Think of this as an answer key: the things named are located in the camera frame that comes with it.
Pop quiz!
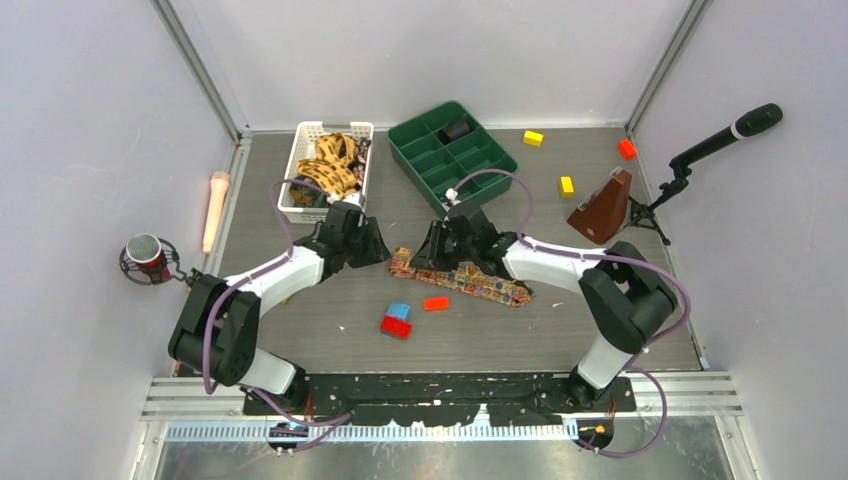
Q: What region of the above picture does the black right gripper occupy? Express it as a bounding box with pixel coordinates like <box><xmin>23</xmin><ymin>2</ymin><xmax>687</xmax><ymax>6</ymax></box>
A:
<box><xmin>410</xmin><ymin>220</ymin><xmax>478</xmax><ymax>273</ymax></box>

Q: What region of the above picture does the colourful shell pattern tie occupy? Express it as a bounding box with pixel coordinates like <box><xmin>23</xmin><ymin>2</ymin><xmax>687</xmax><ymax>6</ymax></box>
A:
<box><xmin>388</xmin><ymin>247</ymin><xmax>535</xmax><ymax>307</ymax></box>

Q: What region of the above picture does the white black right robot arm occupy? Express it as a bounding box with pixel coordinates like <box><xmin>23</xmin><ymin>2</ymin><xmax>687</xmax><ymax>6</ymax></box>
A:
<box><xmin>410</xmin><ymin>203</ymin><xmax>678</xmax><ymax>411</ymax></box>

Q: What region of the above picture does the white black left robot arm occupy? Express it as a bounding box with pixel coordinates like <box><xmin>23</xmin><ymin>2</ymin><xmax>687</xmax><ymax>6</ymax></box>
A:
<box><xmin>168</xmin><ymin>202</ymin><xmax>391</xmax><ymax>414</ymax></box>

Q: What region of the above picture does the small orange lego brick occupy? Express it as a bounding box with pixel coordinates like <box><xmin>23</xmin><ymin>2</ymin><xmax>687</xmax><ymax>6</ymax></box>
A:
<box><xmin>422</xmin><ymin>297</ymin><xmax>450</xmax><ymax>312</ymax></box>

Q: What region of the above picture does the blue lego brick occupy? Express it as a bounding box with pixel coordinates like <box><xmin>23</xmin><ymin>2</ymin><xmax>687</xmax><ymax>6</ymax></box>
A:
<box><xmin>386</xmin><ymin>303</ymin><xmax>410</xmax><ymax>322</ymax></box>

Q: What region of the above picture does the red lego brick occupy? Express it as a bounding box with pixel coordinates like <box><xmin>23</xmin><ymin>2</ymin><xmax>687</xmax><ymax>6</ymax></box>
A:
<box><xmin>380</xmin><ymin>315</ymin><xmax>412</xmax><ymax>340</ymax></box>

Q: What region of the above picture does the dark floral rose tie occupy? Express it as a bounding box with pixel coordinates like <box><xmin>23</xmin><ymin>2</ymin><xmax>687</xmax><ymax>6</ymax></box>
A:
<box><xmin>349</xmin><ymin>138</ymin><xmax>372</xmax><ymax>190</ymax></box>

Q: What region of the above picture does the yellow beetle pattern tie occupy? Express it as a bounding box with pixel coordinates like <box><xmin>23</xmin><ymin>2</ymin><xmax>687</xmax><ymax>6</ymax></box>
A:
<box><xmin>297</xmin><ymin>132</ymin><xmax>359</xmax><ymax>196</ymax></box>

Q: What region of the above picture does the brown green leaf tie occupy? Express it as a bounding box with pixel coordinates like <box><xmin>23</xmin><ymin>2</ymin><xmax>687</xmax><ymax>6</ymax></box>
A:
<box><xmin>289</xmin><ymin>175</ymin><xmax>327</xmax><ymax>208</ymax></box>

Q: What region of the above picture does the green compartment tray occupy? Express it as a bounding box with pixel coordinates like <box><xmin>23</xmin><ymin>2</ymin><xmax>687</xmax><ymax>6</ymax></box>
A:
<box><xmin>388</xmin><ymin>100</ymin><xmax>518</xmax><ymax>216</ymax></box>

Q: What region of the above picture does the rolled dark striped tie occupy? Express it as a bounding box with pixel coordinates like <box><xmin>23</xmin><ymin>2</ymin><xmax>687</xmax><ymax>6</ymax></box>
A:
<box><xmin>437</xmin><ymin>120</ymin><xmax>472</xmax><ymax>145</ymax></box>

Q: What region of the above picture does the white perforated plastic basket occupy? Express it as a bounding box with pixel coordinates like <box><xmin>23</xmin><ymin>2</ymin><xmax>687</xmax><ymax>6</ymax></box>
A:
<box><xmin>277</xmin><ymin>121</ymin><xmax>374</xmax><ymax>224</ymax></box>

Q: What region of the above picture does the yellow block upright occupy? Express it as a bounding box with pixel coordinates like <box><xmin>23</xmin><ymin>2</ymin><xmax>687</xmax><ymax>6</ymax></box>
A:
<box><xmin>559</xmin><ymin>176</ymin><xmax>575</xmax><ymax>198</ymax></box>

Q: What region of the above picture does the yellow block near tray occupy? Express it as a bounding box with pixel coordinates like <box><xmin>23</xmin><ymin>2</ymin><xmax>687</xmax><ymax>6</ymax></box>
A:
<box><xmin>522</xmin><ymin>130</ymin><xmax>544</xmax><ymax>147</ymax></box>

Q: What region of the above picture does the brown wooden metronome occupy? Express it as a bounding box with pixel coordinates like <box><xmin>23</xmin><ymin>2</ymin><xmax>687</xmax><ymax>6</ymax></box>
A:
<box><xmin>567</xmin><ymin>167</ymin><xmax>632</xmax><ymax>245</ymax></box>

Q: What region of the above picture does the black microphone tripod stand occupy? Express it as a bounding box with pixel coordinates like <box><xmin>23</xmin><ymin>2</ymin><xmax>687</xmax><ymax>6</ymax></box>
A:
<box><xmin>620</xmin><ymin>160</ymin><xmax>692</xmax><ymax>246</ymax></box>

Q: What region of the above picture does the orange red block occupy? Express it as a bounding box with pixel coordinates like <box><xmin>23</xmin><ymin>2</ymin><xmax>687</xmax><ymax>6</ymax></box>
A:
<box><xmin>617</xmin><ymin>139</ymin><xmax>638</xmax><ymax>160</ymax></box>

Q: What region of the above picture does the red silver studio microphone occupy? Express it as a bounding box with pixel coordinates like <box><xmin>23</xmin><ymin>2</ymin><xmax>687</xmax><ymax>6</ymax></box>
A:
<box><xmin>118</xmin><ymin>233</ymin><xmax>201</xmax><ymax>288</ymax></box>

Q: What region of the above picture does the black handheld microphone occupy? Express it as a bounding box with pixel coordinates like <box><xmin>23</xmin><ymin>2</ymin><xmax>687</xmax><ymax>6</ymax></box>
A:
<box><xmin>669</xmin><ymin>103</ymin><xmax>783</xmax><ymax>178</ymax></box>

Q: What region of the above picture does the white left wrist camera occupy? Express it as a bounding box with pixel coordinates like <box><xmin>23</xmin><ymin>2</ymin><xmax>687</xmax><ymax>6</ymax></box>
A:
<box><xmin>327</xmin><ymin>192</ymin><xmax>366</xmax><ymax>210</ymax></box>

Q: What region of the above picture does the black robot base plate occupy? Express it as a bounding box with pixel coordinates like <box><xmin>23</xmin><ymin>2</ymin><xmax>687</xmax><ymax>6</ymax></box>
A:
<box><xmin>241</xmin><ymin>372</ymin><xmax>636</xmax><ymax>427</ymax></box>

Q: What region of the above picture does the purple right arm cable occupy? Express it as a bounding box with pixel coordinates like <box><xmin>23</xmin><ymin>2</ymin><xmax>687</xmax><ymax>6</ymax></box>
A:
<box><xmin>445</xmin><ymin>168</ymin><xmax>692</xmax><ymax>460</ymax></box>

